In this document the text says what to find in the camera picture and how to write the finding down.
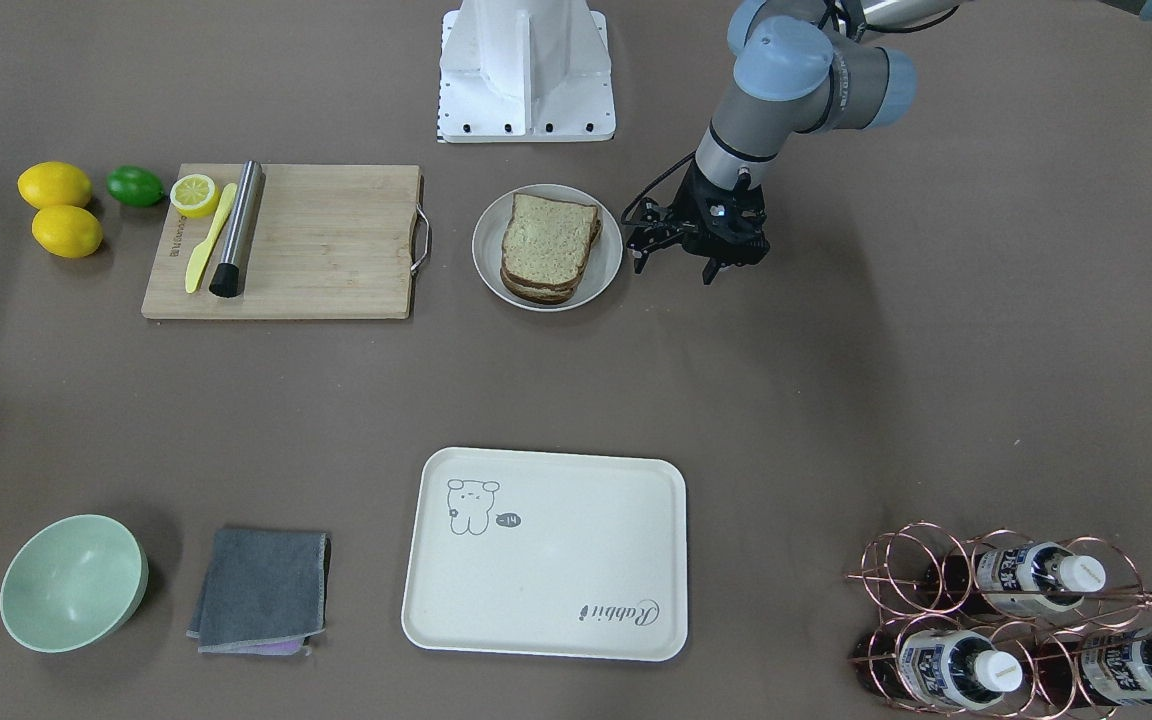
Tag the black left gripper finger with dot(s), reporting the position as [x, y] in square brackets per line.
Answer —
[640, 255]
[711, 270]

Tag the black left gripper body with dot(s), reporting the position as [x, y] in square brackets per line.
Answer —
[693, 209]

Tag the bread slice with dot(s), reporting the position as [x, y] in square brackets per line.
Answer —
[528, 206]
[536, 293]

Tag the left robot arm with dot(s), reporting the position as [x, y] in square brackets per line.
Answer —
[799, 68]

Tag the cream rabbit tray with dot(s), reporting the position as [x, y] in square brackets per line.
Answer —
[549, 554]

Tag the white round plate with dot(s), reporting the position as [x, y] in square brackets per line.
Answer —
[605, 261]

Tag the bamboo cutting board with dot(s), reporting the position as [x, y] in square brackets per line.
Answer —
[330, 242]

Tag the steel muddler black tip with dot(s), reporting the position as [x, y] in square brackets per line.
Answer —
[228, 280]

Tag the yellow plastic knife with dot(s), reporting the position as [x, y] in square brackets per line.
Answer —
[200, 254]

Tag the half lemon slice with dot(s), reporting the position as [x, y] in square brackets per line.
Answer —
[195, 195]

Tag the tea bottle upper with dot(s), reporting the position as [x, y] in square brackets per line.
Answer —
[1032, 580]

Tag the tea bottle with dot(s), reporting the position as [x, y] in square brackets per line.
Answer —
[1108, 671]
[952, 670]
[1032, 580]

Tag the grey folded cloth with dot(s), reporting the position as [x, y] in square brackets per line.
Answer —
[264, 593]

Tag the green lime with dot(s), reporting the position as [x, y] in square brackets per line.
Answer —
[135, 186]

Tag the yellow lemon lower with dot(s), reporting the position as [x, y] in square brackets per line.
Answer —
[67, 232]

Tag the yellow lemon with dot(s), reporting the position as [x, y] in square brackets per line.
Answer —
[55, 183]
[67, 232]

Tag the yellow lemon upper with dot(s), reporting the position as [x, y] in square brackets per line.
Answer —
[55, 183]

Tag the mint green bowl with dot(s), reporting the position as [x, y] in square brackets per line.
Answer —
[72, 584]

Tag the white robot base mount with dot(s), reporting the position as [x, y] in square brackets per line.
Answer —
[525, 71]

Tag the copper wire bottle rack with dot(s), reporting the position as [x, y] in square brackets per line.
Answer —
[1004, 626]

